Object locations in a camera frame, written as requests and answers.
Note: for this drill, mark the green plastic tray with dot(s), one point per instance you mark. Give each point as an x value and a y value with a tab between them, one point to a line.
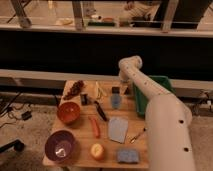
140	99

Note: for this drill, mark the bunch of dark grapes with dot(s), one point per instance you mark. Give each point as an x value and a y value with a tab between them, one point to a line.
74	90

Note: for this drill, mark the black handled knife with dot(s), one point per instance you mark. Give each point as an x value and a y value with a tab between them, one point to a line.
100	111

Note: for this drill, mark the black binder clip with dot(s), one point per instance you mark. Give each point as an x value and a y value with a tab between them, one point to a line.
85	99

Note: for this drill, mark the black eraser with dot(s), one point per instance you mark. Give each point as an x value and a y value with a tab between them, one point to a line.
115	90

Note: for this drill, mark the black power adapter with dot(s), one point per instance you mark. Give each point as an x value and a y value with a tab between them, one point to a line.
26	115

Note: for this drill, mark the metal spoon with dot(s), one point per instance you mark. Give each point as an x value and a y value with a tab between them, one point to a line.
138	135

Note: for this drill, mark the light blue cloth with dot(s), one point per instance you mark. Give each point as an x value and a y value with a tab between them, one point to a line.
117	129

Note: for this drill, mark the blue sponge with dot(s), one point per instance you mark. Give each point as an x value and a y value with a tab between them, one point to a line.
127	156

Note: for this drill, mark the orange carrot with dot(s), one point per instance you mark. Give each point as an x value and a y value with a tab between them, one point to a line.
95	127

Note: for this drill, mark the peeled banana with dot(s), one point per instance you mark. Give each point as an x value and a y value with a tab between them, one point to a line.
99	91

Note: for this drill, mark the orange red bowl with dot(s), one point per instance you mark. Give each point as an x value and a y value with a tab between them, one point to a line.
68	112

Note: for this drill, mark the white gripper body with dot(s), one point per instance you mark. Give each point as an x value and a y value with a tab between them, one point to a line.
125	88

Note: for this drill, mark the small blue cup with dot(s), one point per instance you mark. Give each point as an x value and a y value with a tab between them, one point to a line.
115	101

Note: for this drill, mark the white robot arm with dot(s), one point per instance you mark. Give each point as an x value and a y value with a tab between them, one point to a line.
167	119

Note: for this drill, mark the purple bowl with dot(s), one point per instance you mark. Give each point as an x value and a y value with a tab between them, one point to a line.
60	146

